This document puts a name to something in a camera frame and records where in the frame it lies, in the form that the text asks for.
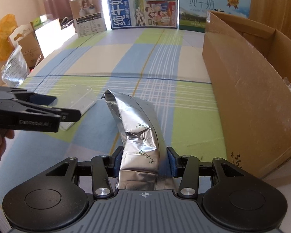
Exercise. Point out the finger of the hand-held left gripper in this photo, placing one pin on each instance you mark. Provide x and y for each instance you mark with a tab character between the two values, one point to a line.
71	115
42	99

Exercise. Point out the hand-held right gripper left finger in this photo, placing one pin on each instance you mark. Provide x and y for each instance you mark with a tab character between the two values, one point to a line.
116	162

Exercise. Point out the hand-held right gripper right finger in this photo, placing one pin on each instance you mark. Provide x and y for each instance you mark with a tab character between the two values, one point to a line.
172	162

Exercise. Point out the clear plastic box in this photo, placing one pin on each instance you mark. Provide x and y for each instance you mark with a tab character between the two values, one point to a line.
78	104

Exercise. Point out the silver foil bag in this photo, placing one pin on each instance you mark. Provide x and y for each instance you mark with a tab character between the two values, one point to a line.
138	136

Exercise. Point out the cardboard box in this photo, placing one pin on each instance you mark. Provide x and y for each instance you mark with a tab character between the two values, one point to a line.
245	89

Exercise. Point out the checked cloth desktop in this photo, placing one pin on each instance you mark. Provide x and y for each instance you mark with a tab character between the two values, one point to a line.
99	60

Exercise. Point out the white plastic bag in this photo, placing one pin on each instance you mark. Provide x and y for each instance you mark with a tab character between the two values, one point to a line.
13	68

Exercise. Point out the brown cardboard carton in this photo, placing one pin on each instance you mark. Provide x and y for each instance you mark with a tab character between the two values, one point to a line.
30	49

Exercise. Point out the yellow plastic bag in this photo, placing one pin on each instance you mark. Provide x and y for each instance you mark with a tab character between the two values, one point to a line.
2	36

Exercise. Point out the green tissue packs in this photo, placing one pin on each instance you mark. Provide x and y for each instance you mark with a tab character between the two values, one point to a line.
38	20

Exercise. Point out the white product box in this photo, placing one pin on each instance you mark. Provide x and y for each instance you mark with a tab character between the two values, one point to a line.
89	14

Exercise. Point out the blue cartoon milk carton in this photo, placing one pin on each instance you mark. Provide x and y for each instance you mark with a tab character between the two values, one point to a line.
140	2

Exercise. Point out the green pasture milk carton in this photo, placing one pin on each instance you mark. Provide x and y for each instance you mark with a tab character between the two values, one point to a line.
203	4

